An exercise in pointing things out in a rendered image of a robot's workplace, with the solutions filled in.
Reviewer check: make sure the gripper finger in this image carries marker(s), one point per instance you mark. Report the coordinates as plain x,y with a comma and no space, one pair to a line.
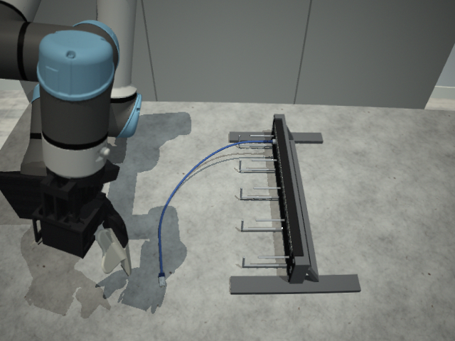
113,240
33,242

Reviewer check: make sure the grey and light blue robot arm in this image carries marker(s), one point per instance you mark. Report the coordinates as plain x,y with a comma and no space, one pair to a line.
79,72

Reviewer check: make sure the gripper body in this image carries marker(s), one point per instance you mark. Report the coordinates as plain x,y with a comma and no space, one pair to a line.
75,203

